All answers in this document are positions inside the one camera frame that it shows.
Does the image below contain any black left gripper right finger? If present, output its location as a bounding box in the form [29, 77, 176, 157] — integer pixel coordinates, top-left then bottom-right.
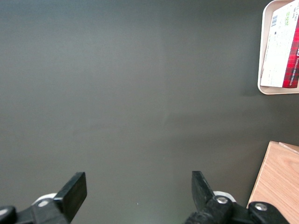
[184, 171, 290, 224]

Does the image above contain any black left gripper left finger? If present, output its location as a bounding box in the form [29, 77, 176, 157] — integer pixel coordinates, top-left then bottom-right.
[0, 172, 88, 224]

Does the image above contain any cream plastic tray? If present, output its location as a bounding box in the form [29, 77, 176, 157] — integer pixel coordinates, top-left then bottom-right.
[257, 0, 299, 95]

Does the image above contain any light wooden board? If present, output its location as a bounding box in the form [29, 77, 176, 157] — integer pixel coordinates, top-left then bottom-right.
[246, 140, 299, 224]

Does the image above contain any red tartan shortbread box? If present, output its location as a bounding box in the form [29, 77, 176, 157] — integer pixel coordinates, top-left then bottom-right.
[260, 0, 299, 89]

